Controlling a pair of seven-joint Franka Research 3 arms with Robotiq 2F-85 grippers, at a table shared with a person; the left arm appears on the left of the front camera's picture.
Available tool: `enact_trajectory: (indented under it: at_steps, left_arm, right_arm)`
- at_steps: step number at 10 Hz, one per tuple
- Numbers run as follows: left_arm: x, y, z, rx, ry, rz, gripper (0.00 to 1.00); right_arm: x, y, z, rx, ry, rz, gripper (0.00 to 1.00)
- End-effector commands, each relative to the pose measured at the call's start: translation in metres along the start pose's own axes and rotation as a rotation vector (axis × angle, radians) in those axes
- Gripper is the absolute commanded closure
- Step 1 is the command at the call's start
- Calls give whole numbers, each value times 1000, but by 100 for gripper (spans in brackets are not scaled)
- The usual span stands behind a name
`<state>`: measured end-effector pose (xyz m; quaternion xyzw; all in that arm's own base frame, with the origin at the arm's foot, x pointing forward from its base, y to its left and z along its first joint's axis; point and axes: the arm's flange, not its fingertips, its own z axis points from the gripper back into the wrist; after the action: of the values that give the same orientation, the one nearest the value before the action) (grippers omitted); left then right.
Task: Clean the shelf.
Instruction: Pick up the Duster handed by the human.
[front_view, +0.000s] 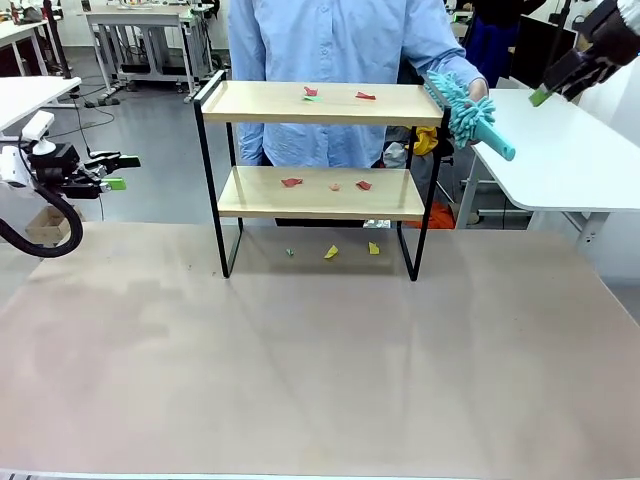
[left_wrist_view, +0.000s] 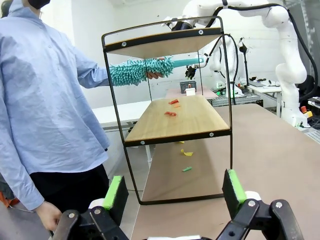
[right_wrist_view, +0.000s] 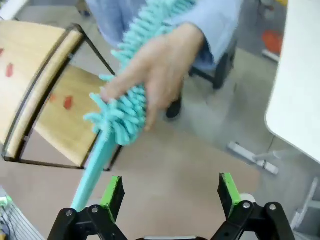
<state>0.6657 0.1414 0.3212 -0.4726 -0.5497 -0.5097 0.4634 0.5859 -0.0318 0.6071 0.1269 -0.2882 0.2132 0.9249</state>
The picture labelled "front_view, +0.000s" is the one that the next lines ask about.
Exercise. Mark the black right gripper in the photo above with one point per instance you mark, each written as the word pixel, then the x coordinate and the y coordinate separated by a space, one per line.
pixel 605 45

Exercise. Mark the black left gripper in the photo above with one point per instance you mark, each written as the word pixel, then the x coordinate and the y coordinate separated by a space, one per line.
pixel 65 160

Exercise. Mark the teal microfibre duster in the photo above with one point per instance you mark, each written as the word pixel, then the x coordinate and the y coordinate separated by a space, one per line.
pixel 470 117

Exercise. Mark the person's left forearm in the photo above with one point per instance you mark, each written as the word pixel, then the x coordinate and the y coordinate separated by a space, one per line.
pixel 460 65

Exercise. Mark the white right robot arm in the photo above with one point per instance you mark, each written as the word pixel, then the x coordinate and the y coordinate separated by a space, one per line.
pixel 632 10

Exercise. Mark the person's right forearm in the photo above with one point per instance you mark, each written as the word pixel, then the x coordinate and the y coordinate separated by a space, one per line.
pixel 252 145

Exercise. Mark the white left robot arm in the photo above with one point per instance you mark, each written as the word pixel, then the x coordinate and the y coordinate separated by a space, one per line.
pixel 12 167

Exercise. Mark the person's left hand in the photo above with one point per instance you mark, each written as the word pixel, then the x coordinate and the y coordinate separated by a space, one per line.
pixel 480 90

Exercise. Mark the black computer monitor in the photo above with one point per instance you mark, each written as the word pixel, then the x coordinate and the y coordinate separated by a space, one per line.
pixel 540 50

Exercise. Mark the black tripod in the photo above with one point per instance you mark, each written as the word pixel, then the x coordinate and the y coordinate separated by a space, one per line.
pixel 565 15

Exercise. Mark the white lab table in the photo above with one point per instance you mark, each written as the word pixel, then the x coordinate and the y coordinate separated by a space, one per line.
pixel 30 95
pixel 550 150

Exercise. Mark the person in blue trousers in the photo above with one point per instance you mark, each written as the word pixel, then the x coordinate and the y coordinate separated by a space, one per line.
pixel 487 45

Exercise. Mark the yellow cloth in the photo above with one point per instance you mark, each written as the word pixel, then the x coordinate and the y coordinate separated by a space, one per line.
pixel 425 142

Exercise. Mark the black pole stand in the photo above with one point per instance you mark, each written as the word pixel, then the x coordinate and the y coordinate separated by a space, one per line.
pixel 52 35

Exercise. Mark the grey metal workbench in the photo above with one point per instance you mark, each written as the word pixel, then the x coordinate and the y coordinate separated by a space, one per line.
pixel 130 15

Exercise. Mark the cluttered white lab desk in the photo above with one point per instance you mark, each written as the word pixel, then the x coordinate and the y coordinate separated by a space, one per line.
pixel 20 32

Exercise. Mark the orange cloth bundle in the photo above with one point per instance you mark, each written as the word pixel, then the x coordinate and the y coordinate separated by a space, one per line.
pixel 442 215

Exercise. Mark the white plastic bag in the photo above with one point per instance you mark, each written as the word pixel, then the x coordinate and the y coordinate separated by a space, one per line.
pixel 395 155

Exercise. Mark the yellow paper scrap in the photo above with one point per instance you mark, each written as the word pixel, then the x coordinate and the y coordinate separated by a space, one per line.
pixel 373 248
pixel 331 252

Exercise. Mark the silver foil piece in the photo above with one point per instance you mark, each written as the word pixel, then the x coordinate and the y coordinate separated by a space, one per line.
pixel 377 223

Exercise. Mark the person in blue shirt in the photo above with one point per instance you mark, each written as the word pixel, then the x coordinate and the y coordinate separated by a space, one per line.
pixel 325 45

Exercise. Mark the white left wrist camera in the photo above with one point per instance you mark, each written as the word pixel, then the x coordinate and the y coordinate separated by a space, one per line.
pixel 37 125

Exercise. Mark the black frame wooden shelf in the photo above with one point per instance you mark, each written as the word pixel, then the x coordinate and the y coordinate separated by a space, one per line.
pixel 280 100

